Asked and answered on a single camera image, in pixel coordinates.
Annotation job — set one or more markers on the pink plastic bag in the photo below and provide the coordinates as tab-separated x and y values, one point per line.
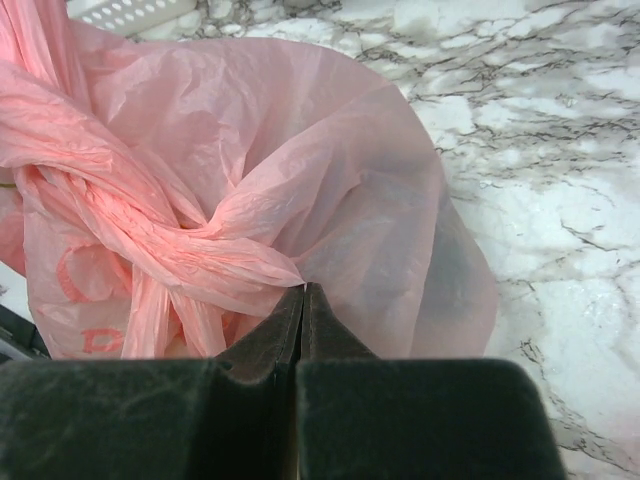
159	198

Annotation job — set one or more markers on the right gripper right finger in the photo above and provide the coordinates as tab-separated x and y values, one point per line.
362	417

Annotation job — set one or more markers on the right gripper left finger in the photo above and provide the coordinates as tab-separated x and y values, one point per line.
225	417

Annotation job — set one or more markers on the white perforated plastic basket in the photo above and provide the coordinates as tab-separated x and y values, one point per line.
164	19

